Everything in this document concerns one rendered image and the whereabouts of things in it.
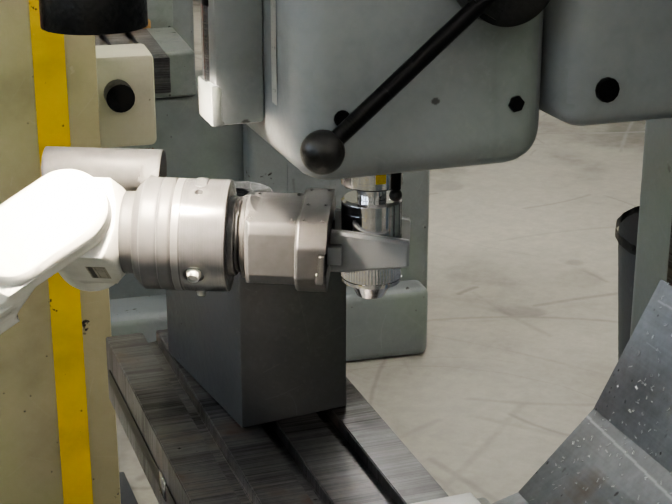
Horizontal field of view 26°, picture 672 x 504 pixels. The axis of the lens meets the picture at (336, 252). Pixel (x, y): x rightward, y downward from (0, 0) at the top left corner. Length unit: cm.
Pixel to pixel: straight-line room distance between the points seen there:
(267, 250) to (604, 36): 29
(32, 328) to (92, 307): 12
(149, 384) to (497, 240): 343
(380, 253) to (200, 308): 47
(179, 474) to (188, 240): 37
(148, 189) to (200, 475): 38
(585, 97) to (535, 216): 419
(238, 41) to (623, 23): 27
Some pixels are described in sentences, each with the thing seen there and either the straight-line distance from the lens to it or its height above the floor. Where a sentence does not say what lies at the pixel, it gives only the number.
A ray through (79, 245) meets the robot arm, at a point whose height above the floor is 125.
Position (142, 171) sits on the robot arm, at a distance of 115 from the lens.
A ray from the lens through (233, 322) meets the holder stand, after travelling 146.
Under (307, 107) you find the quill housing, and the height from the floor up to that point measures 137.
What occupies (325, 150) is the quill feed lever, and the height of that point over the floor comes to 135.
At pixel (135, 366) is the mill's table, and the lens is 165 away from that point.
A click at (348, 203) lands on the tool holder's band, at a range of 111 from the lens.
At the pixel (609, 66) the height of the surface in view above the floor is 139.
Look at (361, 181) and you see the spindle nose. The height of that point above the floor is 129.
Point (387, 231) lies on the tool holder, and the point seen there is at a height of 125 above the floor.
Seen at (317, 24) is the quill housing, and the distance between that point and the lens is 97.
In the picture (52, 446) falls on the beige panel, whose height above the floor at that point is 23.
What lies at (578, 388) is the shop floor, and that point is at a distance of 388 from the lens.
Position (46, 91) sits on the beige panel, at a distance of 282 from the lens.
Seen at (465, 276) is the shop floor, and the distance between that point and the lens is 462.
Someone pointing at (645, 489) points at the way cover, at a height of 95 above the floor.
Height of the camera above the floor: 160
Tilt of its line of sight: 19 degrees down
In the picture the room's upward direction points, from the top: straight up
